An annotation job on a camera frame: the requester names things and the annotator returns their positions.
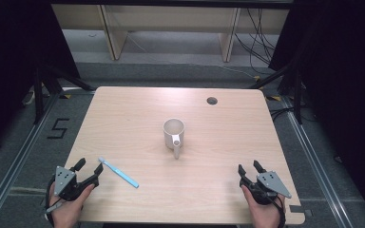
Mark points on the black tape floor mark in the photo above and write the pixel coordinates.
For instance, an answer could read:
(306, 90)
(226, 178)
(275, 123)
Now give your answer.
(58, 128)

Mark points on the grey metal floor rail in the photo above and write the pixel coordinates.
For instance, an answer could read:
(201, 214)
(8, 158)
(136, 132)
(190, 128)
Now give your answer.
(15, 161)
(316, 171)

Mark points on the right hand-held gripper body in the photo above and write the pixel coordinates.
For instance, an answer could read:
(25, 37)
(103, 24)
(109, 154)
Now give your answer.
(271, 183)

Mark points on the person's left hand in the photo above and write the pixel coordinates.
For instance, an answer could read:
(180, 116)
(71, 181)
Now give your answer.
(68, 213)

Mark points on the beige wooden shelf unit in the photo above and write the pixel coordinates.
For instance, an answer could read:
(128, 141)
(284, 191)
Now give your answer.
(117, 38)

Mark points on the yellow tape piece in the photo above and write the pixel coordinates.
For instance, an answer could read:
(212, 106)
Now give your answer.
(66, 96)
(274, 98)

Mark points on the blue toothbrush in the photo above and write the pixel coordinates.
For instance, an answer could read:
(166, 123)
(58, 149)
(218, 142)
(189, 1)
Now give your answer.
(120, 173)

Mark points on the person's right hand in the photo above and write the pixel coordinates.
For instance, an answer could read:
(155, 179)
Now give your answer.
(266, 217)

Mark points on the black metal stand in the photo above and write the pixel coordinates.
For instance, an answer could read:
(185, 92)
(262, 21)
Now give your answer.
(38, 95)
(297, 95)

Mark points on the black curtain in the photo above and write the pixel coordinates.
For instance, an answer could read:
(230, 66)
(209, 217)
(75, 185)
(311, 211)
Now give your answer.
(345, 79)
(9, 63)

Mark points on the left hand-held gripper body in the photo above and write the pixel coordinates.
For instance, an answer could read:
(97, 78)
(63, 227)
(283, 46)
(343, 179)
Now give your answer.
(66, 182)

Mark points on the white cup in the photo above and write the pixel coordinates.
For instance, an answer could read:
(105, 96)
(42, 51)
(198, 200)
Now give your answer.
(173, 136)

